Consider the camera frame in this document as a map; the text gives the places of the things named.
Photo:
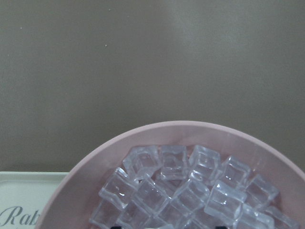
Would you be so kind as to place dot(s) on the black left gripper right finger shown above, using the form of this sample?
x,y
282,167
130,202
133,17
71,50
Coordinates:
x,y
221,227

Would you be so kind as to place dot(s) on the pink bowl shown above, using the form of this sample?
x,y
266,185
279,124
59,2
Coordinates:
x,y
77,195

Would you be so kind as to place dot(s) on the clear ice cubes pile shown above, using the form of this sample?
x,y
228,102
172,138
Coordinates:
x,y
181,187

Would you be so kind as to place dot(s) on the cream serving tray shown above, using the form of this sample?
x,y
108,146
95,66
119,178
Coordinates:
x,y
23,195

